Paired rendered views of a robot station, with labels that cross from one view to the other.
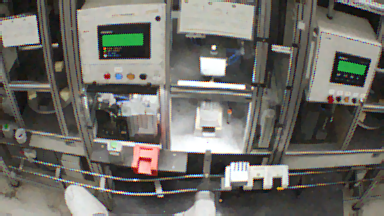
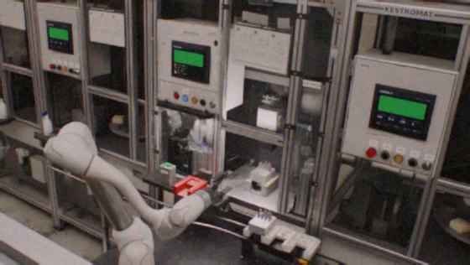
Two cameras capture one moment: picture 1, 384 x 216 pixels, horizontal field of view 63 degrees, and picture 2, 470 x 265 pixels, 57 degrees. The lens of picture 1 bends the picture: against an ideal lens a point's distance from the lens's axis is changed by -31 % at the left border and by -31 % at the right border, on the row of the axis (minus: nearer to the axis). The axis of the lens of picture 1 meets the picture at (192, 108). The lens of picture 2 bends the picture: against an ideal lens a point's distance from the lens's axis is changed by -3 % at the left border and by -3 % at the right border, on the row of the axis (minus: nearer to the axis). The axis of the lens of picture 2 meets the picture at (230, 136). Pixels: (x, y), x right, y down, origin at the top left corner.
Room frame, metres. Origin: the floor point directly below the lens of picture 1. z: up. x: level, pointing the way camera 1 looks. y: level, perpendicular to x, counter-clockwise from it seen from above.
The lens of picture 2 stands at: (-0.52, -1.02, 2.17)
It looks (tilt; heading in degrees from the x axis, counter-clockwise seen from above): 22 degrees down; 29
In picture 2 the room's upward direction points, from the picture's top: 3 degrees clockwise
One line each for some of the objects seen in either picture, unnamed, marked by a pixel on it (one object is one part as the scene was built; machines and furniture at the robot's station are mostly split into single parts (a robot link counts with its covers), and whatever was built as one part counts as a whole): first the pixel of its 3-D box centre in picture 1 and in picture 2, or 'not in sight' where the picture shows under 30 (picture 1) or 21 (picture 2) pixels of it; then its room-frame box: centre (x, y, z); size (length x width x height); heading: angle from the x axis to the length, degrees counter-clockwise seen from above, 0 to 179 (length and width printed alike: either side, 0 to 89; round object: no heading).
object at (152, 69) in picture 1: (123, 31); (199, 62); (1.53, 0.33, 1.60); 0.42 x 0.29 x 0.46; 88
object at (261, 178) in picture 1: (257, 180); (280, 241); (1.26, -0.37, 0.84); 0.36 x 0.14 x 0.10; 88
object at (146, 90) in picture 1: (119, 87); (184, 108); (1.39, 0.33, 1.37); 0.36 x 0.04 x 0.04; 88
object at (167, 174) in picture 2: (116, 151); (168, 174); (1.33, 0.39, 0.97); 0.08 x 0.08 x 0.12; 88
